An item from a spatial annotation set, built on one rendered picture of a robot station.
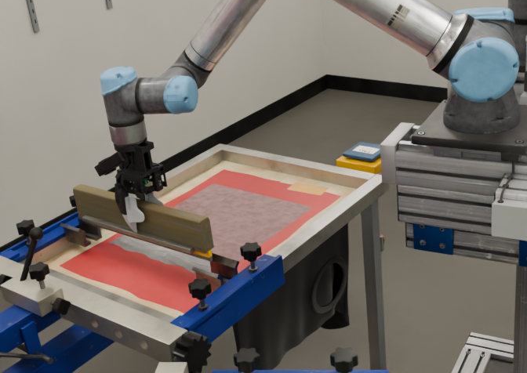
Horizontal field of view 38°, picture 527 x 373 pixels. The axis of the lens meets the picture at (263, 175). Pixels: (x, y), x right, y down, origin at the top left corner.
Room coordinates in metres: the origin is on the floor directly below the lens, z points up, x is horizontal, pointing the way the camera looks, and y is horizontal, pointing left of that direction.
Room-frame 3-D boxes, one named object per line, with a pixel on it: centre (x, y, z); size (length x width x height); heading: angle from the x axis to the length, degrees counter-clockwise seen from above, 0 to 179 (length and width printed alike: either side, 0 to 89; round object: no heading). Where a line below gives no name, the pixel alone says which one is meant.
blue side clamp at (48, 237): (1.70, 0.52, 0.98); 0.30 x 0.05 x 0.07; 140
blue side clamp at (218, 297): (1.34, 0.10, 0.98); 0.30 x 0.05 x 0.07; 140
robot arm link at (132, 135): (1.54, 0.27, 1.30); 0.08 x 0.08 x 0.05
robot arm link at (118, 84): (1.53, 0.27, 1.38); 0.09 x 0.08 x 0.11; 74
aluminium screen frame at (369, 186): (1.71, 0.15, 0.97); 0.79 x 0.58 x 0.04; 140
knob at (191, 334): (1.13, 0.17, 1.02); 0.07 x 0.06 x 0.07; 140
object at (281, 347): (1.63, -0.02, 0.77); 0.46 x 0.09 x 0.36; 140
